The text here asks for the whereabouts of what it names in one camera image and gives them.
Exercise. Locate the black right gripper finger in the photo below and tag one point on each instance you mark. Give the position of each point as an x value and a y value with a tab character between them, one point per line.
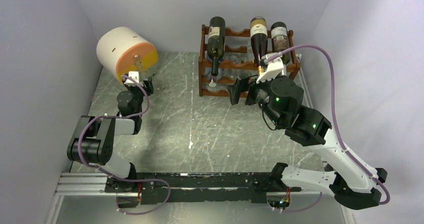
234	92
243	83

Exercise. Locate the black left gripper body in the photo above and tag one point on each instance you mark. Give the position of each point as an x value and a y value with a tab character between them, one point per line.
148	89

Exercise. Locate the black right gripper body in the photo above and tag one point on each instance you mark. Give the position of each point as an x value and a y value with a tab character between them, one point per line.
257	92

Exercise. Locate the clear glass bottle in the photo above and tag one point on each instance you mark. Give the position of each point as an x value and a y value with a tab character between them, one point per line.
139	67

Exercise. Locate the gold foil wine bottle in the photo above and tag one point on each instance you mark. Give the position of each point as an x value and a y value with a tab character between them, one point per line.
259	40

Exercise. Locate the dark green wine bottle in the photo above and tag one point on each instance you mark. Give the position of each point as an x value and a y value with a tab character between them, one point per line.
216	36

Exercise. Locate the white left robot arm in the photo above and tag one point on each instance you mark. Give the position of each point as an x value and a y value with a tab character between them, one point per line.
93	138

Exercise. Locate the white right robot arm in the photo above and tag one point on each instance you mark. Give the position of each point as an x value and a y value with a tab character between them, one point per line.
352	183

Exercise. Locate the blue label clear bottle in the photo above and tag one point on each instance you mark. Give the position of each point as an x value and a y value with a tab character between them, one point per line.
214	73

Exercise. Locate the brown wooden wine rack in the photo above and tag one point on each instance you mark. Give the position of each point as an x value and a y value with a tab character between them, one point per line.
203	62

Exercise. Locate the dark bottle brown label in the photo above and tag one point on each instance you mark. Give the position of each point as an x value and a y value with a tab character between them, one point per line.
279	37

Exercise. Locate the white orange yellow cylinder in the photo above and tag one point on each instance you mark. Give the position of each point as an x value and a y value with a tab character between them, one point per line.
116	50

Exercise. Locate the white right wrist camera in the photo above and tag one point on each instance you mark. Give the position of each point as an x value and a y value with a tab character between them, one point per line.
272	69

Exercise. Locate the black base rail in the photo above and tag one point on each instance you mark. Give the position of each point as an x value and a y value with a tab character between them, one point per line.
254	187

